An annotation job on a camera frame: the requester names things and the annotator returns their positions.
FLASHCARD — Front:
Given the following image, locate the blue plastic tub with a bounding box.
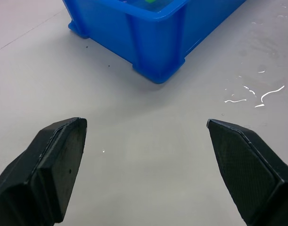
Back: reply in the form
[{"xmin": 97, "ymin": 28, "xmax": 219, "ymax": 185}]
[{"xmin": 62, "ymin": 0, "xmax": 246, "ymax": 85}]

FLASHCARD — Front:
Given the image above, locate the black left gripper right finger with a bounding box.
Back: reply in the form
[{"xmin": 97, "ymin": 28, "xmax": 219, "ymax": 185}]
[{"xmin": 206, "ymin": 119, "xmax": 288, "ymax": 226}]

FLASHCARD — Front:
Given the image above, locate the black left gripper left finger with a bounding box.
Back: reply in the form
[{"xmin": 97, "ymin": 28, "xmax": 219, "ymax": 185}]
[{"xmin": 0, "ymin": 117, "xmax": 88, "ymax": 226}]

